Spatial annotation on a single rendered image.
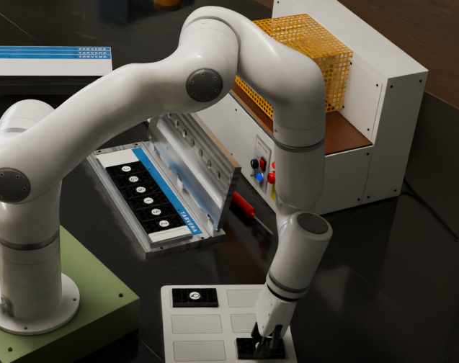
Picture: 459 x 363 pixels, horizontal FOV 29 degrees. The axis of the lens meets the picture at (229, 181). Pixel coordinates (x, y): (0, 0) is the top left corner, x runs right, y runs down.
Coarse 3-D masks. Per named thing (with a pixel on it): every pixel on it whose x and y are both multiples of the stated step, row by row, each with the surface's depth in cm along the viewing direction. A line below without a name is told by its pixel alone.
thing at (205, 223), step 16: (128, 144) 245; (144, 144) 245; (160, 160) 240; (96, 176) 233; (176, 176) 234; (112, 192) 226; (176, 192) 228; (192, 208) 224; (128, 224) 216; (208, 224) 219; (144, 240) 212; (192, 240) 214; (208, 240) 215; (224, 240) 218; (144, 256) 210
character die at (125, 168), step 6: (132, 162) 236; (138, 162) 237; (108, 168) 233; (114, 168) 233; (120, 168) 234; (126, 168) 234; (132, 168) 235; (138, 168) 235; (144, 168) 234; (114, 174) 231; (120, 174) 231
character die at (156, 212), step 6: (162, 204) 222; (168, 204) 223; (138, 210) 220; (144, 210) 220; (150, 210) 220; (156, 210) 220; (162, 210) 221; (168, 210) 221; (174, 210) 221; (138, 216) 219; (144, 216) 218; (150, 216) 218; (156, 216) 218; (162, 216) 218
